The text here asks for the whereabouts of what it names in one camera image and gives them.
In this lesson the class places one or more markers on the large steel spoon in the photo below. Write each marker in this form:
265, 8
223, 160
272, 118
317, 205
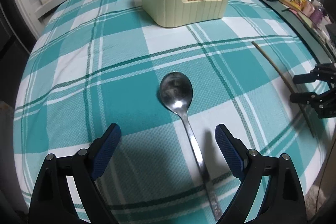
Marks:
176, 94

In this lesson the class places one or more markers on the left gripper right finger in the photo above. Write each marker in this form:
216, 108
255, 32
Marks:
283, 201

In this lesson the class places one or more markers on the yellow snack box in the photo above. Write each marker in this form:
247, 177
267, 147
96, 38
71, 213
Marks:
298, 3

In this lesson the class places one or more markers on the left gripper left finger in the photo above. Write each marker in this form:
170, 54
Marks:
51, 201

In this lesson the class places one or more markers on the wooden chopstick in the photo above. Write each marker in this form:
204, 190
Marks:
288, 85

